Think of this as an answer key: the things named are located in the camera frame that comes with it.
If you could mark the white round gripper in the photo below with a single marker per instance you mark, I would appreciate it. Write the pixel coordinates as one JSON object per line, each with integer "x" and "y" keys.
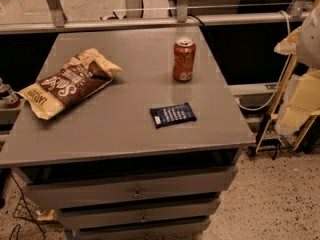
{"x": 310, "y": 41}

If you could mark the red coke can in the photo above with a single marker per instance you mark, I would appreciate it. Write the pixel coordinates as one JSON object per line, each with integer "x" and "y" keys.
{"x": 184, "y": 55}

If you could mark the grey metal railing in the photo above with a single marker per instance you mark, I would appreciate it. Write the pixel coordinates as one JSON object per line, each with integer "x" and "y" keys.
{"x": 37, "y": 16}

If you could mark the dark blue snack packet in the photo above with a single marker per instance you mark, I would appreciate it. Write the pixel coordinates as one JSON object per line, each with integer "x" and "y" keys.
{"x": 171, "y": 115}

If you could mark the top grey drawer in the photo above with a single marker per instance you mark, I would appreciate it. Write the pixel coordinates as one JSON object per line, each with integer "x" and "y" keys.
{"x": 131, "y": 188}

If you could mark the grey drawer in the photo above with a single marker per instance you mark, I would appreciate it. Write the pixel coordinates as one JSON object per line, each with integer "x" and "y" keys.
{"x": 139, "y": 214}
{"x": 131, "y": 188}
{"x": 146, "y": 230}

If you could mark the grey drawer cabinet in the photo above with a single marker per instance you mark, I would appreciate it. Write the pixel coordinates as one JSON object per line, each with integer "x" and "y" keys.
{"x": 112, "y": 134}

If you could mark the bottom grey drawer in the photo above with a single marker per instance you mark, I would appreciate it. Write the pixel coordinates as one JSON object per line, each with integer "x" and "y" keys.
{"x": 146, "y": 230}

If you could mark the middle grey drawer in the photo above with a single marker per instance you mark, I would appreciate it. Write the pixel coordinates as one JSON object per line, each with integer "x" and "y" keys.
{"x": 139, "y": 214}

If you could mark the brown and cream chip bag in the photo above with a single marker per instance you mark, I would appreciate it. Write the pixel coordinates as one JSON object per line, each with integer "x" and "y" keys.
{"x": 81, "y": 76}

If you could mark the small bottle at left edge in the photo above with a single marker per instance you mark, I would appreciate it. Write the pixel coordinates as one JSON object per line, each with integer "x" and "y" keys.
{"x": 8, "y": 95}

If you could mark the yellow metal frame cart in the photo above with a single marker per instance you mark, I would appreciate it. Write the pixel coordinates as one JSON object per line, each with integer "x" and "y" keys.
{"x": 262, "y": 143}

